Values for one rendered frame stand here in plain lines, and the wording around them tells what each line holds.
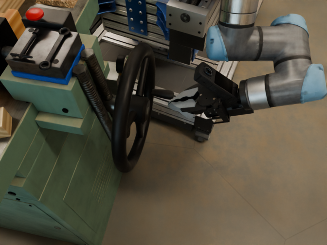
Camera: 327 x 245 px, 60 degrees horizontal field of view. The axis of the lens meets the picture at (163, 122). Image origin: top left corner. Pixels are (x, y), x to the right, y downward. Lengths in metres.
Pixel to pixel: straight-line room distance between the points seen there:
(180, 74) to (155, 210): 0.70
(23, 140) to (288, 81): 0.53
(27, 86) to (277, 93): 0.48
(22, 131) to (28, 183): 0.12
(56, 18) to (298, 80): 0.48
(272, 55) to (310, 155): 1.06
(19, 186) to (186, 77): 1.07
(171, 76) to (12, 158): 1.07
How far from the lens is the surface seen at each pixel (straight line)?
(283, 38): 0.67
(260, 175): 1.51
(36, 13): 0.56
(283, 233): 1.46
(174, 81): 1.48
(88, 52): 0.54
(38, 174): 0.67
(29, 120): 0.59
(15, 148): 0.58
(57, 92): 0.52
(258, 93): 0.65
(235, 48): 0.63
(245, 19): 0.62
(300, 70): 0.65
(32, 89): 0.55
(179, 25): 1.00
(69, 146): 0.78
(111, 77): 0.97
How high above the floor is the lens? 1.34
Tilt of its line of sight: 58 degrees down
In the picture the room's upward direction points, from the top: straight up
